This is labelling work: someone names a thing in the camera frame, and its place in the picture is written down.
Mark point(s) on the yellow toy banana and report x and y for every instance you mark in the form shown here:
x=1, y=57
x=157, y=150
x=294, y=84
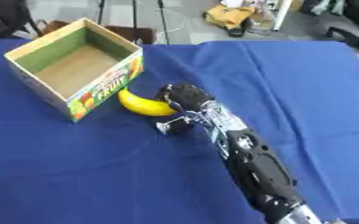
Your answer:
x=141, y=105

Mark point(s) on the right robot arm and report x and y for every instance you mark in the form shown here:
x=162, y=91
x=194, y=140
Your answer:
x=254, y=163

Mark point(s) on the yellow bag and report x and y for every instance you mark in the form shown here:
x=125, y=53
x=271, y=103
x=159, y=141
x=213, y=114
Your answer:
x=229, y=16

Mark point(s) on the black tripod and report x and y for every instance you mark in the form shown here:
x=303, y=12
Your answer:
x=134, y=17

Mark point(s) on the black office chair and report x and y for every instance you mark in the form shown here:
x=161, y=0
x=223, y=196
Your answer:
x=355, y=26

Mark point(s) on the white stand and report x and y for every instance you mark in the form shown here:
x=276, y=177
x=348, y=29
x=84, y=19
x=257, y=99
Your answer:
x=274, y=13

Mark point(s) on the cardboard box with green inside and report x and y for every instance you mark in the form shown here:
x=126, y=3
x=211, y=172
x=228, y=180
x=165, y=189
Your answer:
x=78, y=68

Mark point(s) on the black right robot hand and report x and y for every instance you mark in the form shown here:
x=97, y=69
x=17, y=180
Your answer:
x=187, y=96

